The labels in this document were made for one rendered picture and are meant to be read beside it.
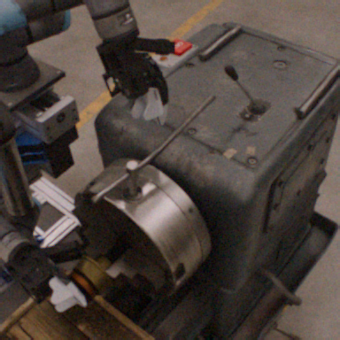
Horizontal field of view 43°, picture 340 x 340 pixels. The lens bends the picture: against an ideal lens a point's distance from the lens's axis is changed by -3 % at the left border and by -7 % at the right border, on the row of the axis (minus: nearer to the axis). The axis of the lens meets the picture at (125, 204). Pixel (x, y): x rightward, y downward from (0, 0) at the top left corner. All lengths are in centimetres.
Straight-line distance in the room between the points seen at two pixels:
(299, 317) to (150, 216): 139
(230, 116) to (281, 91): 16
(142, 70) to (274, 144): 33
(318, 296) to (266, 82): 132
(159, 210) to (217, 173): 14
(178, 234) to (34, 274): 32
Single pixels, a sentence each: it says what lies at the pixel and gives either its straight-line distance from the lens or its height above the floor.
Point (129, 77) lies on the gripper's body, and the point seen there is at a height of 146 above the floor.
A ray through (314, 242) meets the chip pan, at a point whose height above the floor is 54.
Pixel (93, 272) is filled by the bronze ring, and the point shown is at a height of 112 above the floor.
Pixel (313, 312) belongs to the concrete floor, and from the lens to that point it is 219.
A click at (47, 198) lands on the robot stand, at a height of 23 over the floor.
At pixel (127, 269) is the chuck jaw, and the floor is 111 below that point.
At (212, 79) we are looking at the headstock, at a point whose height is 125.
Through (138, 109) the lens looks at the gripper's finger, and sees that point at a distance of 90.
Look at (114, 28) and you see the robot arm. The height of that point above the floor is 154.
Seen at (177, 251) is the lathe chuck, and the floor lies 115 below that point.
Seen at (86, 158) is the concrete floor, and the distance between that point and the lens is 280.
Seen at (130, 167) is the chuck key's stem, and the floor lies 132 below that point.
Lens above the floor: 191
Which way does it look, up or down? 50 degrees down
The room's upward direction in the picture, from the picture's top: 11 degrees counter-clockwise
